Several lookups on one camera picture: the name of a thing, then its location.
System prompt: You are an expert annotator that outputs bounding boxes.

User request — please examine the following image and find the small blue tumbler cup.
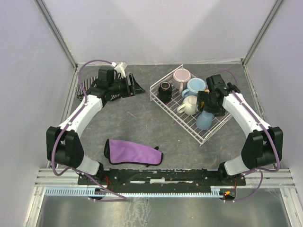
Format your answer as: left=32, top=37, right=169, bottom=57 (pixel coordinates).
left=196, top=111, right=214, bottom=130

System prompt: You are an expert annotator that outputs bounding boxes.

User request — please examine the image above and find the white speckled mug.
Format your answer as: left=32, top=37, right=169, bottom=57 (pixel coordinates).
left=177, top=96, right=198, bottom=115

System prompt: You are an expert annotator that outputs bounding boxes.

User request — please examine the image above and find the light blue mug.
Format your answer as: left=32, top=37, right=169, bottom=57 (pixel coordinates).
left=181, top=78, right=207, bottom=98

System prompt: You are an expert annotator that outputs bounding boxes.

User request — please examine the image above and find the black cup white interior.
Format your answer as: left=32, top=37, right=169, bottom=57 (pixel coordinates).
left=158, top=82, right=172, bottom=104

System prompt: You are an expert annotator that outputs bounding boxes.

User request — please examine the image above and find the white wire dish rack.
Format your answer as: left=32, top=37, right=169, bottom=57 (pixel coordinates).
left=150, top=65, right=232, bottom=145

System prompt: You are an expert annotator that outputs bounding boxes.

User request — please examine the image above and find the pink mug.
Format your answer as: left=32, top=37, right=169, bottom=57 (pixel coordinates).
left=173, top=69, right=191, bottom=94

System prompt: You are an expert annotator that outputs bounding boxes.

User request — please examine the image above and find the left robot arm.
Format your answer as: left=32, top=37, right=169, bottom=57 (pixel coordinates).
left=46, top=67, right=145, bottom=175

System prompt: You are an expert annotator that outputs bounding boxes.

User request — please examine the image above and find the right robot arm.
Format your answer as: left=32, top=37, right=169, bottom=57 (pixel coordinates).
left=196, top=74, right=283, bottom=176

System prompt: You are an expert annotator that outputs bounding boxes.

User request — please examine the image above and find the striped cloth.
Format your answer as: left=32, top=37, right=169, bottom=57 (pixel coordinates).
left=75, top=76, right=98, bottom=102

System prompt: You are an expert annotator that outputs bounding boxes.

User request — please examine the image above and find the purple cloth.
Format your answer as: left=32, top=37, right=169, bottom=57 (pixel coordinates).
left=104, top=139, right=164, bottom=166

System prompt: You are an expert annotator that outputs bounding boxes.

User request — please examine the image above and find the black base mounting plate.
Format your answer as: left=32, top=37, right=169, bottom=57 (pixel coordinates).
left=93, top=169, right=246, bottom=193

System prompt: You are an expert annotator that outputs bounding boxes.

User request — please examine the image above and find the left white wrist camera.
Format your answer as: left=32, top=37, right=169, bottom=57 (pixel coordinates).
left=111, top=62, right=127, bottom=78

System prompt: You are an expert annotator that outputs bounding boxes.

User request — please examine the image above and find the light blue cable duct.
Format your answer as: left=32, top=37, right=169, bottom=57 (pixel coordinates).
left=44, top=185, right=225, bottom=197

